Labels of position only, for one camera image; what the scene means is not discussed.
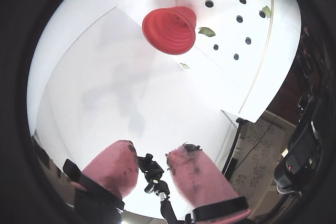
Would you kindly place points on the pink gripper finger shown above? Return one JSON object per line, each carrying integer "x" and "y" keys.
{"x": 110, "y": 171}
{"x": 199, "y": 182}

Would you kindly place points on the large green leaf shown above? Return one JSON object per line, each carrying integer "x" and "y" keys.
{"x": 207, "y": 32}

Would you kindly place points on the red collapsible cup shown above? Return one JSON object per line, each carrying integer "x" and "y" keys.
{"x": 168, "y": 35}

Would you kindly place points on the medium green leaf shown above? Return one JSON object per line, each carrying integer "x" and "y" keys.
{"x": 267, "y": 11}

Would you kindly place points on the black table leg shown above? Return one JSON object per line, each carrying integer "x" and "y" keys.
{"x": 234, "y": 142}

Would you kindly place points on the black tripod head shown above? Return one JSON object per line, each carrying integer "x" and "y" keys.
{"x": 153, "y": 169}

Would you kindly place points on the spotted beige rug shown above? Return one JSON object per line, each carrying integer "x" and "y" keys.
{"x": 262, "y": 161}

